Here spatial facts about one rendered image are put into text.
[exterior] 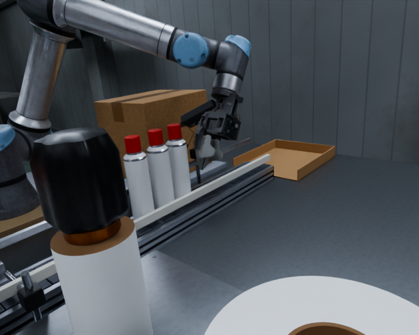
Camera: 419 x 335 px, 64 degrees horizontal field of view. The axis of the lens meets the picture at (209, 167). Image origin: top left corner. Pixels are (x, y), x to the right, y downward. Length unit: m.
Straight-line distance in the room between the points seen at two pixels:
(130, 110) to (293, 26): 2.05
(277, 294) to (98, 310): 0.18
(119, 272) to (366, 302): 0.23
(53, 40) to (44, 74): 0.09
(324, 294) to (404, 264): 0.43
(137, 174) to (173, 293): 0.28
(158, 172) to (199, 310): 0.35
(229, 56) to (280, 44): 2.05
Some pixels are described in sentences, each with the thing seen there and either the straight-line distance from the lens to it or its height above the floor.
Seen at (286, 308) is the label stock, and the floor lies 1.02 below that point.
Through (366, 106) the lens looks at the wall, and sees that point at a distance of 2.69.
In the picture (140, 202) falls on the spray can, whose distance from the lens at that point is 0.77.
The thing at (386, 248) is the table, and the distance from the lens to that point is 0.80.
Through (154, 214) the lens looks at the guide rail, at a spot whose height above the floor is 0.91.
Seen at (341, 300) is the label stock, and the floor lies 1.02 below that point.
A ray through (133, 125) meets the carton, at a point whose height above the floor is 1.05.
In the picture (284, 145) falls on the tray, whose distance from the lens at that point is 1.45.
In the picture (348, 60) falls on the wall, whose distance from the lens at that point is 2.71.
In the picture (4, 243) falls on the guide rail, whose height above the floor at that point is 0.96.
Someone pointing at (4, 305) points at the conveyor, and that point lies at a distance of 0.68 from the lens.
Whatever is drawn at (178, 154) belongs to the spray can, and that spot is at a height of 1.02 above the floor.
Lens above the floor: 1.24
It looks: 19 degrees down
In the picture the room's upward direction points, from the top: 5 degrees counter-clockwise
